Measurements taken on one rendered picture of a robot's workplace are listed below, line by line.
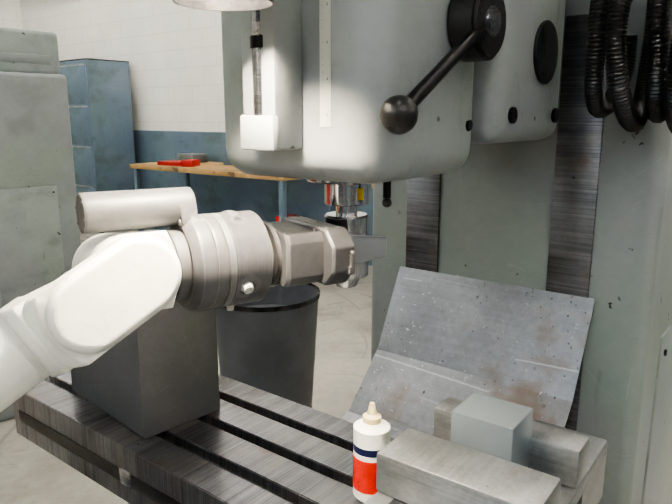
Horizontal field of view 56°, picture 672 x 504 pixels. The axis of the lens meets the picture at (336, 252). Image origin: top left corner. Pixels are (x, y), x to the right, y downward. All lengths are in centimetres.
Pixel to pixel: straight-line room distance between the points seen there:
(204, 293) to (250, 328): 200
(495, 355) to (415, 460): 41
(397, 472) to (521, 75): 43
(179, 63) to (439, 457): 715
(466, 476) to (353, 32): 38
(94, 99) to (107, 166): 77
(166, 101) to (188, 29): 89
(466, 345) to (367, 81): 56
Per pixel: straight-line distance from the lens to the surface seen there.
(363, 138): 53
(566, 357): 94
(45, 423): 104
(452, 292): 102
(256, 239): 57
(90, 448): 95
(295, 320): 257
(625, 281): 94
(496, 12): 63
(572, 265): 95
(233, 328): 259
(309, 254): 59
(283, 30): 55
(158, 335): 84
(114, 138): 797
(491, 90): 68
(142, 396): 85
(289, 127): 55
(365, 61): 53
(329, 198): 64
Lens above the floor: 137
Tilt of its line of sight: 12 degrees down
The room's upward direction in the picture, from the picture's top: straight up
